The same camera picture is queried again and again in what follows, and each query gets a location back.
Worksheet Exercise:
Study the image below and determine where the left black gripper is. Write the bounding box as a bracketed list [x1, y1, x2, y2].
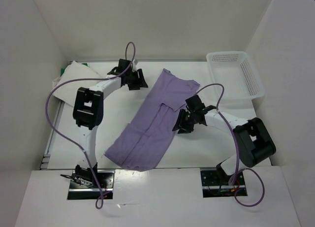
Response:
[126, 68, 148, 91]

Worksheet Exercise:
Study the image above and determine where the white plastic basket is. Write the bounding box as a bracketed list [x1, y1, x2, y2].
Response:
[206, 51, 265, 103]

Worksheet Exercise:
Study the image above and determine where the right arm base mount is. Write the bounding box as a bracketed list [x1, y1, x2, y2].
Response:
[200, 168, 248, 198]

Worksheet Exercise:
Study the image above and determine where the green t shirt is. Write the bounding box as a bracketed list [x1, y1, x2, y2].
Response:
[60, 63, 88, 76]

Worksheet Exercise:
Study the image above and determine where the lavender t shirt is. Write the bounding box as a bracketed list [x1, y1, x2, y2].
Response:
[104, 69, 200, 171]

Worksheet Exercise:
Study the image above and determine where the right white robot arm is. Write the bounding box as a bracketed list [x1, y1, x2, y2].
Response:
[173, 105, 276, 184]

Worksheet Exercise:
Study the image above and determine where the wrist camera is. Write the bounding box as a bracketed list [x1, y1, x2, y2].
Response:
[186, 95, 205, 112]
[107, 59, 138, 76]

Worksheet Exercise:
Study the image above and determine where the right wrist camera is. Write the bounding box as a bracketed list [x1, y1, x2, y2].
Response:
[186, 95, 205, 112]

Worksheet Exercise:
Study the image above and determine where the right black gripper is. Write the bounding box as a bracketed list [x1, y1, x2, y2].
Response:
[172, 108, 197, 133]

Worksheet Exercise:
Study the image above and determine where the white t shirt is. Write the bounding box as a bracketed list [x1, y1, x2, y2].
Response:
[53, 61, 102, 107]

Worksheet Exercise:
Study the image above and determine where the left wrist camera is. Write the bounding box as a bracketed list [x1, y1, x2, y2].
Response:
[107, 59, 138, 76]

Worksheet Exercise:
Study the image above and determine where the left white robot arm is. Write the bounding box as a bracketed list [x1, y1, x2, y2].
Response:
[73, 67, 148, 188]

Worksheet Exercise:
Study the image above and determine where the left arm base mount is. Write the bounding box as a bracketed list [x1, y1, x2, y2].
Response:
[62, 170, 115, 200]

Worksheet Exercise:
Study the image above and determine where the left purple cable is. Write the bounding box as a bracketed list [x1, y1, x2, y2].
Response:
[46, 41, 137, 210]

